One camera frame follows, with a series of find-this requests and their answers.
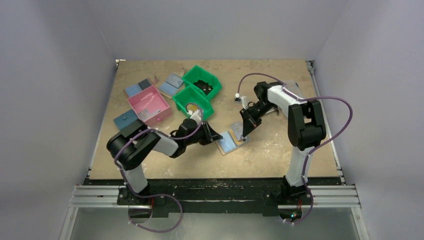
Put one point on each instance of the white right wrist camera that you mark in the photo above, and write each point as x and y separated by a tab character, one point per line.
241	99

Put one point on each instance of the clear plastic screw organizer box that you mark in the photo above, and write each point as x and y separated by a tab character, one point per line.
293	87

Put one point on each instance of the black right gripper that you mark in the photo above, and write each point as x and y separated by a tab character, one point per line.
251	114

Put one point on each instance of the light blue open card holder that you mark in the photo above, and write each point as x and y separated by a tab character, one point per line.
172	85

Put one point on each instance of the yellow card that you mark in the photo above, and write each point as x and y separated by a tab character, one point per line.
233	136

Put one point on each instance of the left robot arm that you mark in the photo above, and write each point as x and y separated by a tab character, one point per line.
134	143

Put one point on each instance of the beige leather card holder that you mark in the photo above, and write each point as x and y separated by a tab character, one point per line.
226	144

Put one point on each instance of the aluminium front frame rail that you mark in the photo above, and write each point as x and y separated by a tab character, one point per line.
323	195

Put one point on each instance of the black handled claw hammer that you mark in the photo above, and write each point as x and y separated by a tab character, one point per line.
273	110

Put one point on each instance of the blue grey open card holder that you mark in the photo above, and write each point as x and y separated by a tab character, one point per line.
136	88

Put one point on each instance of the green bin with yellow card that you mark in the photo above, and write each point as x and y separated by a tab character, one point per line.
190	97

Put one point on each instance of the green bin with black parts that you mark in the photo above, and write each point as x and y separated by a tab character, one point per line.
196	73

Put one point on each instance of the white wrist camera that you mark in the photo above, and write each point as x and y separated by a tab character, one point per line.
241	99
196	115

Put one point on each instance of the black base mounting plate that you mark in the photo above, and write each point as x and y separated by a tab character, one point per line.
209	196

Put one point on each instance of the black parts in bin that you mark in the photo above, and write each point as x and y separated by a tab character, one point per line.
204	87

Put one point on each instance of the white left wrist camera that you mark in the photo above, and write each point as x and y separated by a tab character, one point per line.
196	115

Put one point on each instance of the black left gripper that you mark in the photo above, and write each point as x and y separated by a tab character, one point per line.
210	135

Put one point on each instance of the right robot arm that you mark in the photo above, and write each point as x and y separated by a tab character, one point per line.
305	130

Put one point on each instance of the pink box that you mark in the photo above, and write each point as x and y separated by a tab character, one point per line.
150	106

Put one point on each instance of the dark blue closed card holder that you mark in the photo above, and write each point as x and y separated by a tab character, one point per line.
125	119

